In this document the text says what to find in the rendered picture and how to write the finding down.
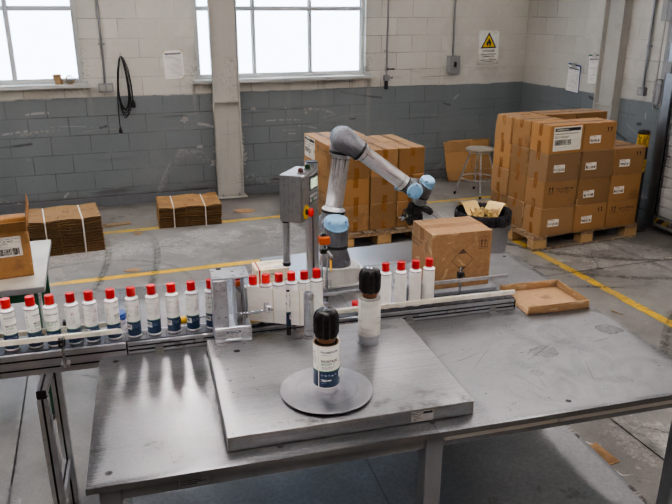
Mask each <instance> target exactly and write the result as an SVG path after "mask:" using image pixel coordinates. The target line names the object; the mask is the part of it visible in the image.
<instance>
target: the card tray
mask: <svg viewBox="0 0 672 504"><path fill-rule="evenodd" d="M513 289H514V290H515V294H513V295H512V296H513V297H514V298H515V299H516V302H515V306H517V307H518V308H519V309H520V310H522V311H523V312H524V313H526V314H527V315H535V314H543V313H551V312H560V311H568V310H576V309H584V308H589V301H590V300H589V299H588V298H586V297H584V296H583V295H581V294H580V293H578V292H577V291H575V290H574V289H572V288H570V287H569V286H567V285H566V284H564V283H563V282H561V281H559V280H558V279H553V280H544V281H534V282H525V283H516V284H506V285H500V290H503V291H504V290H513Z"/></svg>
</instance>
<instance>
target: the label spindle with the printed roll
mask: <svg viewBox="0 0 672 504"><path fill-rule="evenodd" d="M313 330H314V331H313V332H314V334H315V336H316V337H315V338H314V339H313V384H314V385H313V390H314V391H315V392H316V393H318V394H321V395H332V394H335V393H337V392H338V391H339V390H340V385H339V384H340V340H339V338H337V335H338V333H339V314H338V312H337V310H336V309H335V308H332V307H329V306H328V307H324V306H323V307H320V308H318V309H316V311H315V313H314V316H313Z"/></svg>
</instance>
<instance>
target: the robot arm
mask: <svg viewBox="0 0 672 504"><path fill-rule="evenodd" d="M330 142H331V144H330V151H329V153H330V154H331V156H332V160H331V168H330V175H329V183H328V190H327V198H326V205H325V206H323V207H322V212H321V215H320V217H319V227H320V229H321V230H322V232H323V233H327V234H328V236H329V237H330V244H329V245H328V249H329V252H330V253H331V254H332V255H333V258H332V259H333V260H332V269H341V268H346V267H349V266H350V265H351V259H350V256H349V252H348V227H349V223H348V218H347V217H345V209H344V208H343V202H344V195H345V188H346V181H347V173H348V166H349V159H350V158H353V159H354V160H355V161H357V160H359V161H361V162H362V163H363V164H365V165H366V166H368V167H369V168H370V169H372V170H373V171H374V172H376V173H377V174H379V175H380V176H381V177H383V178H384V179H386V180H387V181H388V182H390V183H391V184H392V185H394V189H395V190H397V191H402V192H403V193H405V194H406V195H407V196H408V197H409V198H412V202H409V204H408V207H407V208H405V209H404V210H403V212H404V211H406V212H405V214H403V212H402V215H401V217H399V218H402V219H401V221H404V220H406V223H407V224H408V225H412V224H413V221H414V220H423V214H422V211H423V212H425V213H427V214H429V215H431V214H432V213H433V210H432V208H431V207H429V206H427V205H426V204H427V201H428V199H429V197H430V195H431V192H432V190H433V188H434V185H435V179H434V178H433V177H432V176H430V175H423V176H422V177H421V178H420V179H417V178H411V177H408V176H407V175H406V174H404V173H403V172H402V171H400V170H399V169H398V168H396V167H395V166H394V165H392V164H391V163H389V162H388V161H387V160H385V159H384V158H383V157H381V156H380V155H379V154H377V153H376V152H375V151H373V150H372V149H371V148H369V147H368V144H367V143H366V142H365V141H364V140H362V139H361V138H360V137H359V136H358V135H357V133H356V132H355V131H353V130H352V129H351V128H350V127H348V126H337V127H335V128H334V129H333V130H332V132H331V134H330Z"/></svg>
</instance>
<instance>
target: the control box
mask: <svg viewBox="0 0 672 504"><path fill-rule="evenodd" d="M298 168H303V172H304V174H297V172H298ZM304 168H305V167H300V166H295V167H294V168H292V169H290V170H288V171H286V172H284V173H282V174H280V175H279V193H280V221H283V222H292V223H303V222H304V221H306V220H307V219H308V218H310V217H309V216H308V215H306V209H309V208H310V207H311V208H313V209H314V214H315V213H317V212H318V199H317V200H315V201H314V202H312V203H311V204H309V194H311V193H313V192H314V191H316V190H317V189H318V186H317V187H315V188H314V189H312V190H311V191H310V184H309V177H310V176H312V175H314V174H315V173H318V170H316V168H311V170H304Z"/></svg>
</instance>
